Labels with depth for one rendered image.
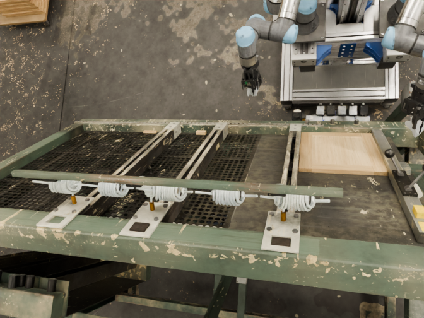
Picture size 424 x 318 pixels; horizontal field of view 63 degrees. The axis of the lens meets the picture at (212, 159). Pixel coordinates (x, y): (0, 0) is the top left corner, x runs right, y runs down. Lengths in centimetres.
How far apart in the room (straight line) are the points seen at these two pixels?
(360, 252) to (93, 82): 317
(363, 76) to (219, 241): 216
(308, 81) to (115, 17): 207
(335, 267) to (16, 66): 397
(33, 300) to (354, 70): 252
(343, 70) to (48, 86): 288
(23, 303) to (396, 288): 124
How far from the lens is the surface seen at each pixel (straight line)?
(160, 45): 354
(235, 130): 211
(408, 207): 137
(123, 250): 113
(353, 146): 191
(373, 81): 292
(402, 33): 152
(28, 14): 436
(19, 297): 155
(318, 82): 288
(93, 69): 380
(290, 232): 104
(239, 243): 101
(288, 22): 153
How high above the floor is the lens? 291
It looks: 73 degrees down
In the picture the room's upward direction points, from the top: 61 degrees counter-clockwise
